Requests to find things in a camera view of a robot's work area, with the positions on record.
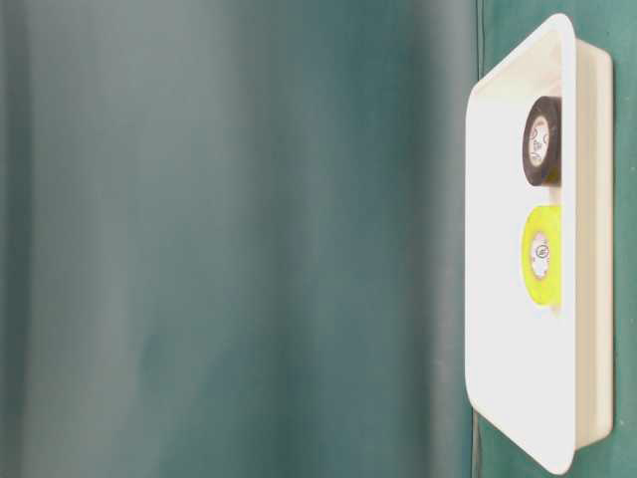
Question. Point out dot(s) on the white plastic case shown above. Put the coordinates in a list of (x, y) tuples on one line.
[(542, 375)]

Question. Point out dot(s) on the yellow tape roll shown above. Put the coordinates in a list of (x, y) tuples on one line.
[(541, 255)]

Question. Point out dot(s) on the black tape roll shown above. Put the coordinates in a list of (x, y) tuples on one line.
[(541, 146)]

